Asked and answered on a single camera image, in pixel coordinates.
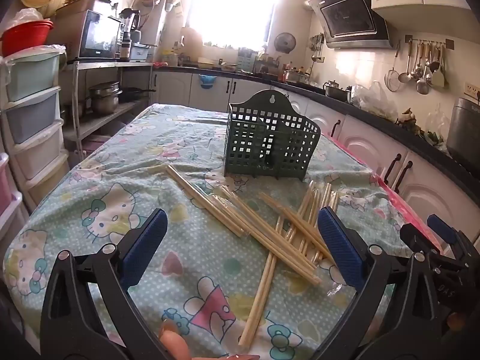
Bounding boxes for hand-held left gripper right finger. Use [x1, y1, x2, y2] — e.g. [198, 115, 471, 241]
[317, 206, 440, 360]

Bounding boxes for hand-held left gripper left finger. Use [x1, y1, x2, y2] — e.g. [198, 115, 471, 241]
[39, 208, 169, 360]

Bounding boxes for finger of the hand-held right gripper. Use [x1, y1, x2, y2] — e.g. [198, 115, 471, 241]
[427, 214, 469, 249]
[399, 223, 441, 256]

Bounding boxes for bunch of wooden chopsticks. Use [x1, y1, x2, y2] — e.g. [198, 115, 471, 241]
[165, 164, 340, 346]

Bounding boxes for green plastic utensil basket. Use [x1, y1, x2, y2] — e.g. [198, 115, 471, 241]
[224, 89, 321, 182]

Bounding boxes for row of hanging kitchen utensils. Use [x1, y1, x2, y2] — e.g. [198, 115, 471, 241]
[384, 39, 449, 95]

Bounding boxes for person's left hand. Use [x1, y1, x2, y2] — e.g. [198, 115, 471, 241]
[159, 319, 261, 360]

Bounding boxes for pink plastic table sheet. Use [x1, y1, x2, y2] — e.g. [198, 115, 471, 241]
[330, 135, 443, 256]

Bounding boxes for black countertop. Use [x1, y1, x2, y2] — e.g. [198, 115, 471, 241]
[152, 64, 480, 203]

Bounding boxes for cartoon cat printed tablecloth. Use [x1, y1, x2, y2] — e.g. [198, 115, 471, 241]
[2, 103, 413, 360]

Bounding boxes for bag of green vegetables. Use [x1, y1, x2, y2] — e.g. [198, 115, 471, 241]
[423, 104, 449, 148]

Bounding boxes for grey kitchen appliance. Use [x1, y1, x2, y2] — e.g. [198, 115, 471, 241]
[447, 97, 480, 160]

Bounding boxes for ginger root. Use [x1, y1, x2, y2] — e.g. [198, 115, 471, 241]
[397, 108, 418, 125]

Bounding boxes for metal shelf rack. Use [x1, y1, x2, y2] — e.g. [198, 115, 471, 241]
[60, 60, 155, 158]

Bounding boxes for clear plastic bag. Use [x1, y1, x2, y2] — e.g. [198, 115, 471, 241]
[352, 82, 399, 121]

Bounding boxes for stacked steel pots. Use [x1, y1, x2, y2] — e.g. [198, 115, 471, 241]
[88, 82, 123, 116]

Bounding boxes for black frying pan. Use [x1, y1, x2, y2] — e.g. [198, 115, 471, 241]
[119, 87, 156, 103]

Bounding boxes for white base cabinets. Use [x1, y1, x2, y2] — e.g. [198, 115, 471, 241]
[150, 68, 480, 233]

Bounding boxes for plastic drawer tower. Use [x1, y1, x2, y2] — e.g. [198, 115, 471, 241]
[0, 45, 71, 211]

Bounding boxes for cluster of seasoning bottles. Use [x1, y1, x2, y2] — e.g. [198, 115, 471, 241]
[254, 54, 313, 84]

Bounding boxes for light blue plastic container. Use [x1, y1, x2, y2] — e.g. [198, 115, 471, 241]
[129, 43, 151, 62]

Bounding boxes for small metal utensil cluster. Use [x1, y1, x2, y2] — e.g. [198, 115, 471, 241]
[309, 33, 325, 61]

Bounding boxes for wooden cutting board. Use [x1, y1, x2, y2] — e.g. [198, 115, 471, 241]
[183, 26, 204, 58]

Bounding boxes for black microwave oven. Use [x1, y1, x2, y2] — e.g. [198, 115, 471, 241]
[56, 9, 125, 61]

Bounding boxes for black blender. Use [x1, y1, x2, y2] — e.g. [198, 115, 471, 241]
[119, 7, 142, 61]

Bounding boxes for black range hood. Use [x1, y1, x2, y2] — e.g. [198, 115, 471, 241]
[305, 0, 393, 49]

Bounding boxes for red plastic basin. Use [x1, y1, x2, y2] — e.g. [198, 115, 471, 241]
[1, 20, 54, 58]

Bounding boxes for brown cardboard box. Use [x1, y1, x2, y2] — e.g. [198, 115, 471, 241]
[56, 0, 113, 19]

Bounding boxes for kitchen window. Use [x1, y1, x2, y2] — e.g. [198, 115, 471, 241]
[187, 0, 283, 48]

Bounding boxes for wall hook rail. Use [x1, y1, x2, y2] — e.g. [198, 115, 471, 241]
[404, 35, 455, 50]

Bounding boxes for small wall fan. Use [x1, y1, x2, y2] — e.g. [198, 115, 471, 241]
[274, 32, 297, 54]

